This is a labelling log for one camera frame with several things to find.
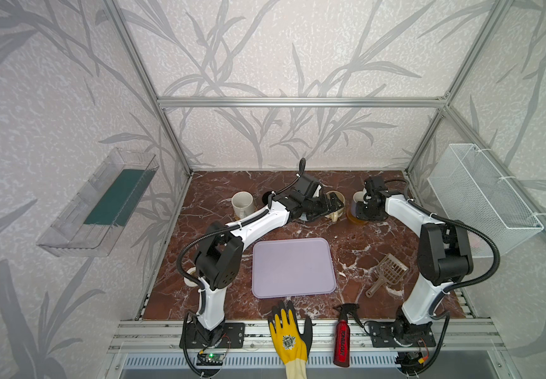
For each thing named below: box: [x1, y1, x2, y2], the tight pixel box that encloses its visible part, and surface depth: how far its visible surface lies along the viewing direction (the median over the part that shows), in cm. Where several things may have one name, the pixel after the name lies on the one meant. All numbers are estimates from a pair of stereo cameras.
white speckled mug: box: [231, 191, 255, 220], surface depth 101 cm
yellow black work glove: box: [267, 300, 316, 379], surface depth 73 cm
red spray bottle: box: [332, 303, 364, 368], surface depth 72 cm
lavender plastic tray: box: [251, 237, 337, 299], surface depth 91 cm
